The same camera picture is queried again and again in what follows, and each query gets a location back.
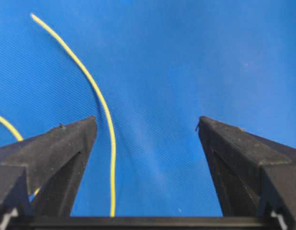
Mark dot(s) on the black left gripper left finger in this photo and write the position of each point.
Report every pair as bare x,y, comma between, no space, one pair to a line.
40,176

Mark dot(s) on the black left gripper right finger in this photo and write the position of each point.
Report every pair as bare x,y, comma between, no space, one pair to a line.
253,176

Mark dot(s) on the blue table cloth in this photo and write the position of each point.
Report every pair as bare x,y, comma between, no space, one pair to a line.
160,65

